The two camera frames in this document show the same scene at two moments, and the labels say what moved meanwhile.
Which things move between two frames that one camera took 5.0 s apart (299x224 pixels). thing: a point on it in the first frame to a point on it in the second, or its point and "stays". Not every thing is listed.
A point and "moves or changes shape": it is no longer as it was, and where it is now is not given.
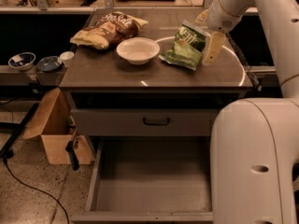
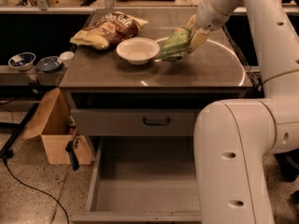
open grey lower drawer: [149, 179] stays
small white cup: [65, 58] stays
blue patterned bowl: [22, 61] stays
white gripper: [219, 19] to [207, 17]
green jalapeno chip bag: [187, 49] moves or changes shape
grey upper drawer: [144, 121] stays
